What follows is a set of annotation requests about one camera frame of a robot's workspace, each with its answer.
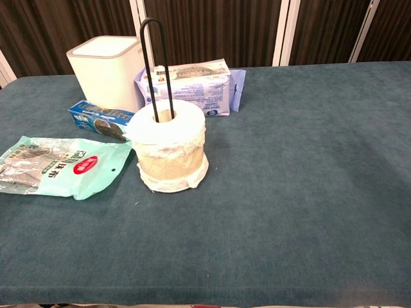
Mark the white square trash bin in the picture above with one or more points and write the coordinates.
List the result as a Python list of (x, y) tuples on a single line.
[(106, 77)]

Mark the white partition frame post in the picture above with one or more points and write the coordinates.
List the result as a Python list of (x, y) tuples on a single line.
[(285, 32), (136, 13), (4, 69), (364, 32)]

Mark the white toilet paper roll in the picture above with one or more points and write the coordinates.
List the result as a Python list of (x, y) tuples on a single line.
[(170, 160)]

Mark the dark brown curtain panel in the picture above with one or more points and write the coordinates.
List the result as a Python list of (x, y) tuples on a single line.
[(208, 29), (391, 29), (324, 29), (48, 32)]

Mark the teal snack packet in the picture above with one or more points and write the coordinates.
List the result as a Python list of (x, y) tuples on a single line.
[(64, 173)]

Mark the blue long cardboard box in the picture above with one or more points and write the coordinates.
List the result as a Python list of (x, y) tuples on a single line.
[(93, 117)]

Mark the purple wet wipes pack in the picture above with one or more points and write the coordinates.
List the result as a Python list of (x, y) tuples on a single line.
[(199, 90)]

